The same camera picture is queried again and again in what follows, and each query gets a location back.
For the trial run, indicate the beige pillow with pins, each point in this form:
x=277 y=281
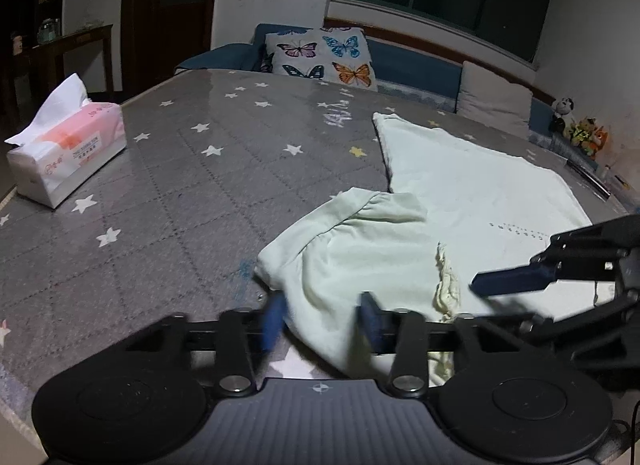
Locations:
x=495 y=100

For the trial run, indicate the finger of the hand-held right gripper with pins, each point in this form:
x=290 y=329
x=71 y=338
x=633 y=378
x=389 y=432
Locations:
x=575 y=320
x=510 y=281

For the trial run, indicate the blue sofa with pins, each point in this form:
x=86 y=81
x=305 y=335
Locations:
x=415 y=70

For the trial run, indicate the dark wooden door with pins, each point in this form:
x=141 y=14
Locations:
x=170 y=20

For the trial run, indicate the butterfly print pillow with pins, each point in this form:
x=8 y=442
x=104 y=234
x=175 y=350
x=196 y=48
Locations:
x=320 y=55

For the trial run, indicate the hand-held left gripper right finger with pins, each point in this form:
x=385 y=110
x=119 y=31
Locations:
x=372 y=327

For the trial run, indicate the black remote control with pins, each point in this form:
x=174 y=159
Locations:
x=590 y=177

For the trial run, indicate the light green garment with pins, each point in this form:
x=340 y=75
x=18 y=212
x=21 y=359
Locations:
x=450 y=185

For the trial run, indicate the glass jar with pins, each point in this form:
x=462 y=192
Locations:
x=49 y=31

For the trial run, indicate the panda plush toy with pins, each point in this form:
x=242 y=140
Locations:
x=562 y=107

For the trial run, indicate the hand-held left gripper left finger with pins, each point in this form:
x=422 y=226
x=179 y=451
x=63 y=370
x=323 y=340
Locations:
x=272 y=324

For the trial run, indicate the small pink container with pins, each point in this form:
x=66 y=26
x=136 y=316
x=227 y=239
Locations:
x=18 y=44

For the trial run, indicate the grey starred tablecloth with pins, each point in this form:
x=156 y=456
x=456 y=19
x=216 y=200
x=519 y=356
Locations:
x=175 y=205

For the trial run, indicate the pink white tissue pack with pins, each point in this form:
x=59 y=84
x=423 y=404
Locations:
x=75 y=155

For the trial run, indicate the orange fox plush toy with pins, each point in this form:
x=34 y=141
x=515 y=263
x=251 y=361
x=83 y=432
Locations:
x=600 y=140

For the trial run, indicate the wooden side table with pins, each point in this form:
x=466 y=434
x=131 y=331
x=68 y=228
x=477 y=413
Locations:
x=75 y=37

